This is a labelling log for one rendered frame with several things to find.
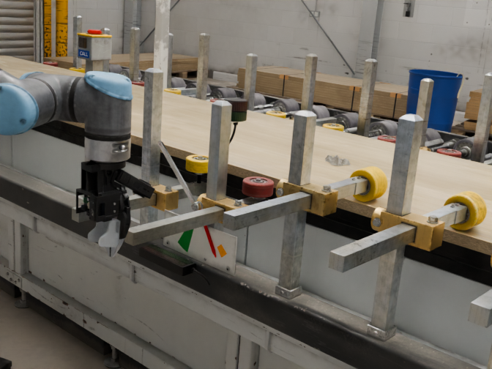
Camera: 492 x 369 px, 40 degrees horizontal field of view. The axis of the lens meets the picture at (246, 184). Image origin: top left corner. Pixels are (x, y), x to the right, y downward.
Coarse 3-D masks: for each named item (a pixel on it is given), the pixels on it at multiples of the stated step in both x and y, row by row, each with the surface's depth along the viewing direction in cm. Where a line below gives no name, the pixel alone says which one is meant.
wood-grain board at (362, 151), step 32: (0, 64) 358; (32, 64) 367; (192, 128) 235; (256, 128) 244; (288, 128) 248; (320, 128) 253; (256, 160) 198; (288, 160) 201; (320, 160) 204; (352, 160) 207; (384, 160) 210; (448, 160) 216; (416, 192) 178; (448, 192) 180; (480, 192) 182; (480, 224) 155
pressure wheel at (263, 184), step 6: (246, 180) 174; (252, 180) 175; (258, 180) 174; (264, 180) 176; (270, 180) 176; (246, 186) 172; (252, 186) 171; (258, 186) 171; (264, 186) 171; (270, 186) 172; (246, 192) 173; (252, 192) 172; (258, 192) 171; (264, 192) 172; (270, 192) 173; (258, 198) 175
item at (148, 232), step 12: (252, 204) 173; (180, 216) 158; (192, 216) 158; (204, 216) 160; (216, 216) 164; (132, 228) 147; (144, 228) 148; (156, 228) 150; (168, 228) 152; (180, 228) 155; (192, 228) 158; (132, 240) 146; (144, 240) 148
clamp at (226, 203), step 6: (198, 198) 172; (204, 198) 169; (210, 198) 169; (228, 198) 170; (204, 204) 170; (210, 204) 168; (216, 204) 167; (222, 204) 166; (228, 204) 165; (246, 204) 166; (228, 210) 164; (222, 222) 166
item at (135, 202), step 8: (192, 184) 193; (200, 184) 193; (184, 192) 190; (192, 192) 192; (200, 192) 194; (136, 200) 177; (144, 200) 179; (152, 200) 181; (72, 208) 166; (136, 208) 178; (72, 216) 166; (80, 216) 165; (88, 216) 167
